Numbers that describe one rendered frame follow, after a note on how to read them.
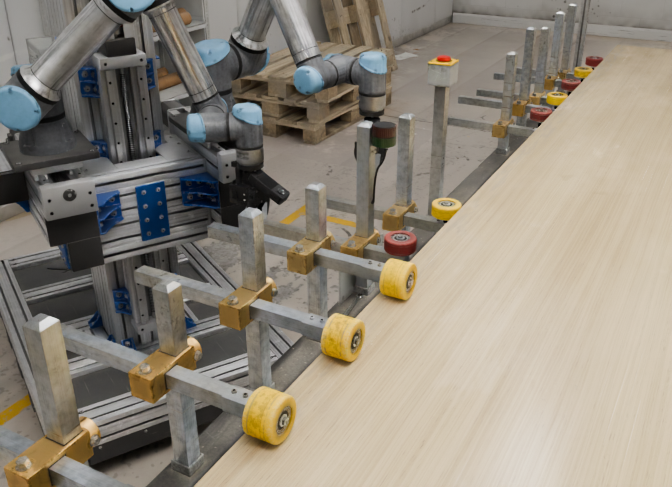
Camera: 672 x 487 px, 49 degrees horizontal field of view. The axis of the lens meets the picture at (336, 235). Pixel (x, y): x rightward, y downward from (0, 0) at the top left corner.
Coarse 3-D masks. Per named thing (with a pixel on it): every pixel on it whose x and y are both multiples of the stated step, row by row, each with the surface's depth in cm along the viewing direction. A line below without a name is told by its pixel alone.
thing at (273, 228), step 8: (264, 224) 201; (272, 224) 201; (280, 224) 201; (264, 232) 202; (272, 232) 201; (280, 232) 199; (288, 232) 198; (296, 232) 197; (304, 232) 196; (296, 240) 198; (336, 240) 192; (344, 240) 192; (336, 248) 192; (368, 248) 188; (376, 248) 188; (368, 256) 188; (376, 256) 187; (384, 256) 186; (392, 256) 184; (400, 256) 184; (408, 256) 185
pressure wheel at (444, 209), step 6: (444, 198) 205; (450, 198) 205; (432, 204) 201; (438, 204) 201; (444, 204) 201; (450, 204) 202; (456, 204) 201; (432, 210) 202; (438, 210) 199; (444, 210) 198; (450, 210) 198; (456, 210) 199; (438, 216) 200; (444, 216) 199; (450, 216) 199; (444, 222) 204
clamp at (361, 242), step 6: (354, 234) 193; (372, 234) 193; (378, 234) 196; (348, 240) 190; (354, 240) 190; (360, 240) 190; (366, 240) 190; (372, 240) 192; (378, 240) 195; (342, 246) 187; (360, 246) 187; (342, 252) 187; (348, 252) 186; (354, 252) 186; (360, 252) 187
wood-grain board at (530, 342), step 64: (640, 64) 349; (576, 128) 262; (640, 128) 262; (512, 192) 210; (576, 192) 210; (640, 192) 210; (448, 256) 175; (512, 256) 175; (576, 256) 175; (640, 256) 175; (384, 320) 150; (448, 320) 150; (512, 320) 150; (576, 320) 150; (640, 320) 150; (320, 384) 131; (384, 384) 131; (448, 384) 131; (512, 384) 131; (576, 384) 131; (640, 384) 131; (256, 448) 117; (320, 448) 117; (384, 448) 117; (448, 448) 117; (512, 448) 117; (576, 448) 117; (640, 448) 116
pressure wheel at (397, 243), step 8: (392, 232) 185; (400, 232) 185; (408, 232) 185; (384, 240) 183; (392, 240) 181; (400, 240) 182; (408, 240) 181; (416, 240) 183; (384, 248) 184; (392, 248) 181; (400, 248) 180; (408, 248) 180
